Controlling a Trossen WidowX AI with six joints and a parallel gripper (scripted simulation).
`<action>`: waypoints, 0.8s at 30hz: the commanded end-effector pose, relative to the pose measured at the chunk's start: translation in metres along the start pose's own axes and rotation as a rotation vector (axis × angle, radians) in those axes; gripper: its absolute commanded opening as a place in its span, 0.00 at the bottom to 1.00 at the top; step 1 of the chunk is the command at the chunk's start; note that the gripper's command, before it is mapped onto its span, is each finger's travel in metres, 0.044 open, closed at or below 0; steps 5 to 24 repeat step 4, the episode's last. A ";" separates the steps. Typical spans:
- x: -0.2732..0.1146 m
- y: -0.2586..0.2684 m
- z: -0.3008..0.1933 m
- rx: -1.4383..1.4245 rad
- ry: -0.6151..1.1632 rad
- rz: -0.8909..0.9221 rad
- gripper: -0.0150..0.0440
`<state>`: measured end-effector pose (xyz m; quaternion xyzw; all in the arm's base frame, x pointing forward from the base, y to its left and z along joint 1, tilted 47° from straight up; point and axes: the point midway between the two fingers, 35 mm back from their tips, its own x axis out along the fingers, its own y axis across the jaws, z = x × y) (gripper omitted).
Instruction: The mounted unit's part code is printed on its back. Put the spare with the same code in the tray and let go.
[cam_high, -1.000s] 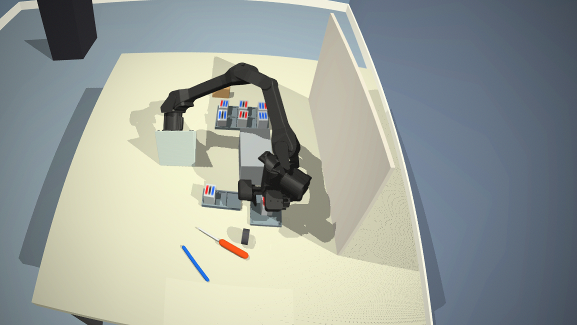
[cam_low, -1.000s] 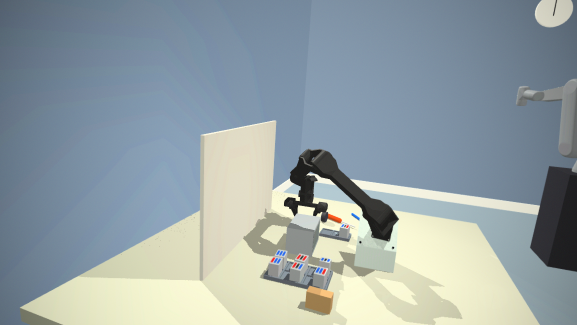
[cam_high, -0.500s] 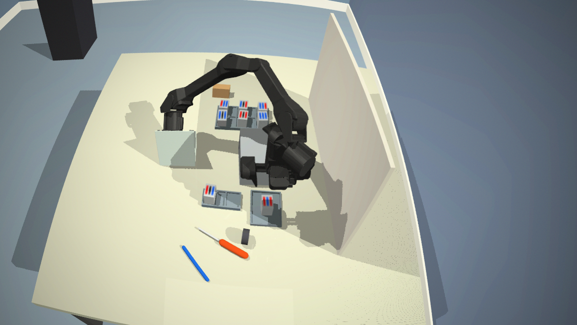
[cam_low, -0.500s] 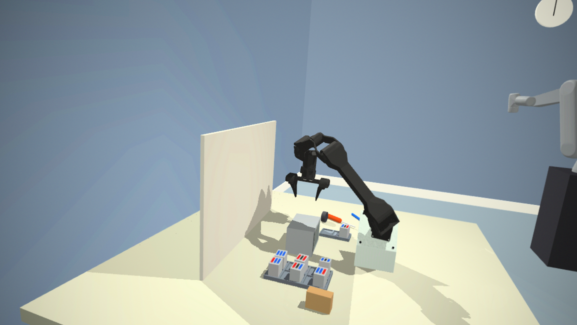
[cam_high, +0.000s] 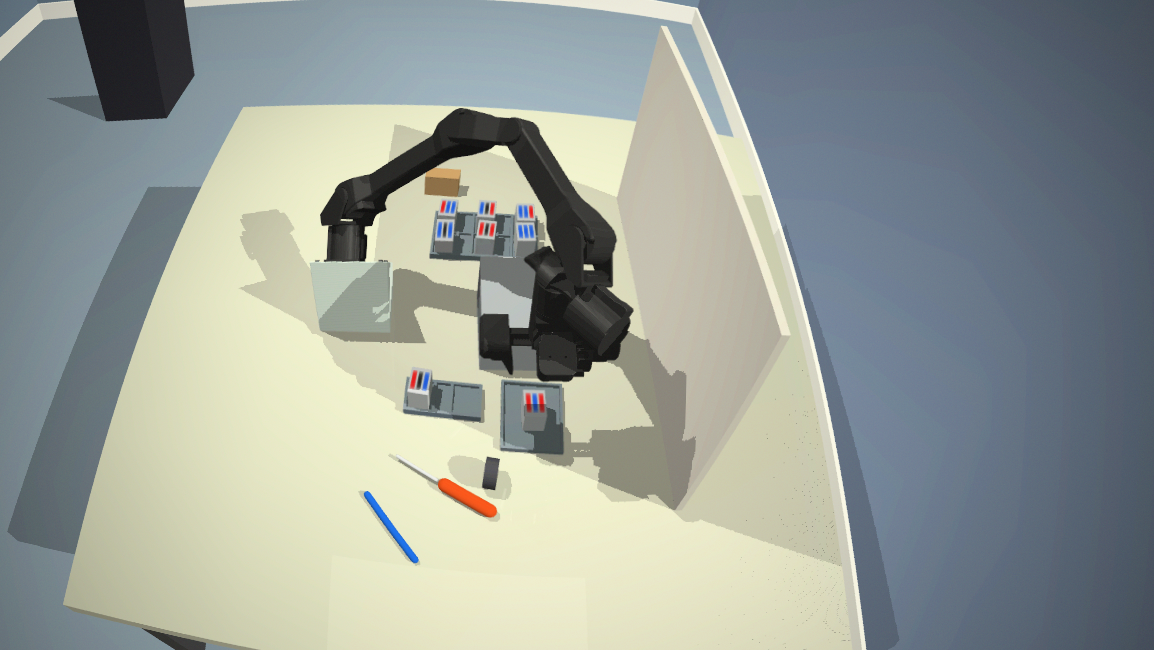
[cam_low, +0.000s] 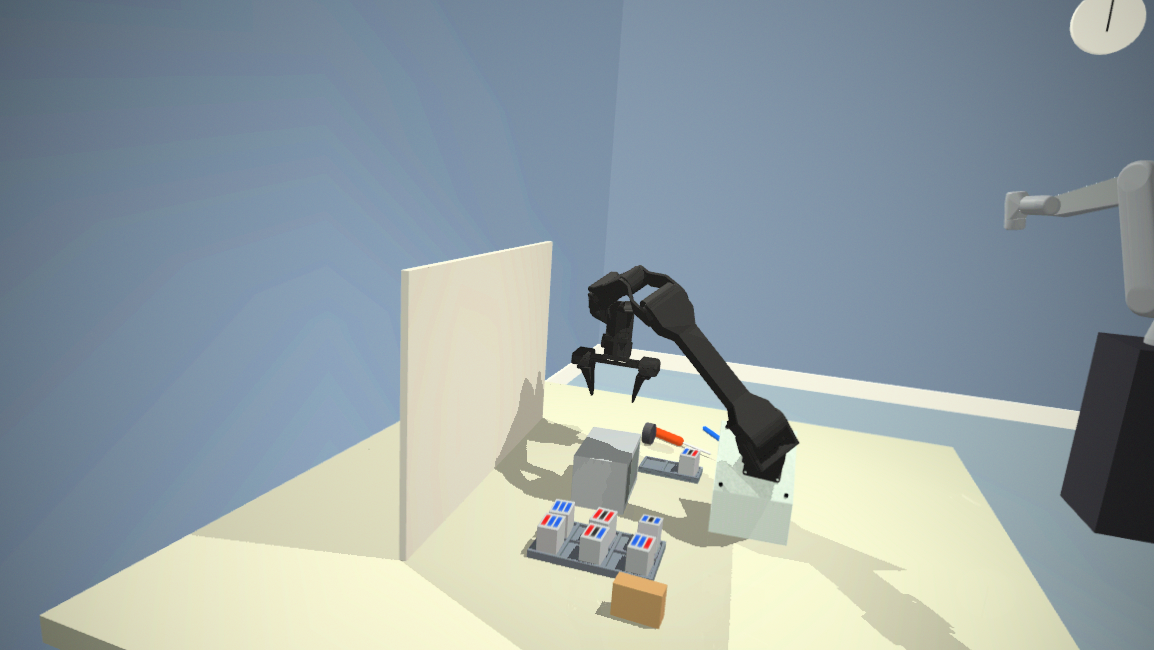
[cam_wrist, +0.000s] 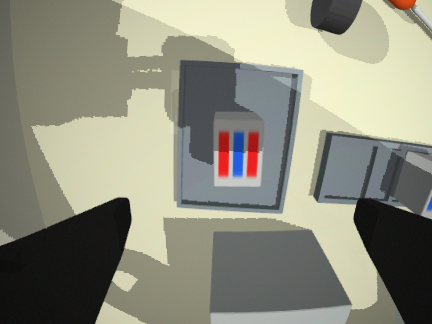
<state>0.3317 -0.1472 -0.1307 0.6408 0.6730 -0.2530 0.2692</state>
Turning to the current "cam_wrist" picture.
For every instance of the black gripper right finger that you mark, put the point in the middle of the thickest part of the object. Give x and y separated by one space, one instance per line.
400 246

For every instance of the dark grey cylinder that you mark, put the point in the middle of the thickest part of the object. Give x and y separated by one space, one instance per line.
334 16

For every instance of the beige flat panel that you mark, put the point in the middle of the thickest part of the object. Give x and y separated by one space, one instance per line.
20 212

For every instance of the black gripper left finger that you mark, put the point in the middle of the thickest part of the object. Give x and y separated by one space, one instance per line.
60 275

